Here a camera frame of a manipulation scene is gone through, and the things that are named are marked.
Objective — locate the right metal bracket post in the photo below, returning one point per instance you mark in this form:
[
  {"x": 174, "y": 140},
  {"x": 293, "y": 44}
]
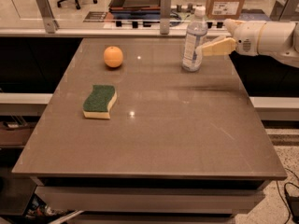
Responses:
[{"x": 285, "y": 10}]

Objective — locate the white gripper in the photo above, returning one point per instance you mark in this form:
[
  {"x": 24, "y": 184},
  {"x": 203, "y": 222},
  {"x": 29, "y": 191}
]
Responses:
[{"x": 247, "y": 38}]

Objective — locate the middle metal bracket post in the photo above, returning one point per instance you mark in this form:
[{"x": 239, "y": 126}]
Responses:
[{"x": 165, "y": 9}]

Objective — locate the black power adapter with cable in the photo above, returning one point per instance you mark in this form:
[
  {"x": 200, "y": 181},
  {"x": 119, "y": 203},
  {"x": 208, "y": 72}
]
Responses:
[{"x": 288, "y": 192}]

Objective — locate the orange fruit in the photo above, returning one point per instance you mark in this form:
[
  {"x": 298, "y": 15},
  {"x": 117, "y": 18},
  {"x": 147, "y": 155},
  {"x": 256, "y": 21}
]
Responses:
[{"x": 113, "y": 57}]

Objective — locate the green yellow sponge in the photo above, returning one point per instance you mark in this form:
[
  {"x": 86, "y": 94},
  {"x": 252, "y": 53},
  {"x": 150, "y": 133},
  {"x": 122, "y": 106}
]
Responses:
[{"x": 99, "y": 102}]

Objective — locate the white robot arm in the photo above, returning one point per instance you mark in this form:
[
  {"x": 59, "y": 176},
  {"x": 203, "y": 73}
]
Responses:
[{"x": 279, "y": 40}]

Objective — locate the cardboard box with label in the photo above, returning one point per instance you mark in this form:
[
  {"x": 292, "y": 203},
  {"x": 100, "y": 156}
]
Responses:
[{"x": 224, "y": 9}]

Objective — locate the metal bracket post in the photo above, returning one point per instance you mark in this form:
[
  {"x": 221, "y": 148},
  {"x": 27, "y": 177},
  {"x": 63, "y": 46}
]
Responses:
[
  {"x": 50, "y": 24},
  {"x": 285, "y": 10},
  {"x": 165, "y": 9}
]

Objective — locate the left metal bracket post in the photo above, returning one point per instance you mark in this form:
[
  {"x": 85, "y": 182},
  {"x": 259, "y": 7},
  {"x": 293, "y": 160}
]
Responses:
[{"x": 50, "y": 24}]

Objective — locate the clear blue plastic bottle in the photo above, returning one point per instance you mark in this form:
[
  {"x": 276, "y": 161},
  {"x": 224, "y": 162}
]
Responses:
[{"x": 194, "y": 38}]

